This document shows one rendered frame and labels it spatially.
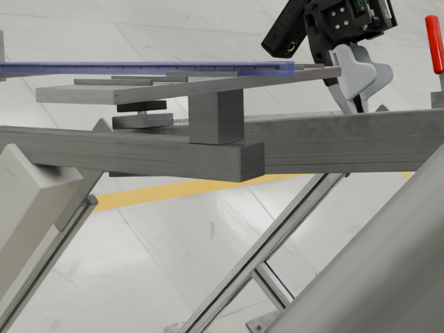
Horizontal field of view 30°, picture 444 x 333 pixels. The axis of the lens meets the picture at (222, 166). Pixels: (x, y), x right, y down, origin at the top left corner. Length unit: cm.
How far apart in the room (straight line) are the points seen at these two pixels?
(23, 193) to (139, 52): 220
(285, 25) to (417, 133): 25
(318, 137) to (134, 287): 122
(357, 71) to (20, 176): 40
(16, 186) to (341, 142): 34
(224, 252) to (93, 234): 43
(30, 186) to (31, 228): 6
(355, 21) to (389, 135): 16
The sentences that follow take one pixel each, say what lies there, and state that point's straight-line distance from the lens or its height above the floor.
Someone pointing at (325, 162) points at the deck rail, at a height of 93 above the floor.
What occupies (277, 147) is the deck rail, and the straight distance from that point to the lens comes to 93.
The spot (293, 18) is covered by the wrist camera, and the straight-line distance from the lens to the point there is 101.
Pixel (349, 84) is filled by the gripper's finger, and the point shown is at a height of 98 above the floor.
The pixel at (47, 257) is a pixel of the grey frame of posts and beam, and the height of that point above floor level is 53.
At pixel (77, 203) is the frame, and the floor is 65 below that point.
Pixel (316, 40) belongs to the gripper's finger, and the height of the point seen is 99.
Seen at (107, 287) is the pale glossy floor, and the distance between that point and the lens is 201.
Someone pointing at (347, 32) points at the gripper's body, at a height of 102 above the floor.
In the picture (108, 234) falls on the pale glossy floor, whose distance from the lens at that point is 214.
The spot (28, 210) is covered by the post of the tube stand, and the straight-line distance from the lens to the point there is 81.
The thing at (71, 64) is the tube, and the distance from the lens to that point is 78.
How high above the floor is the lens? 129
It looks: 29 degrees down
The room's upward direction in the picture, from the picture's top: 38 degrees clockwise
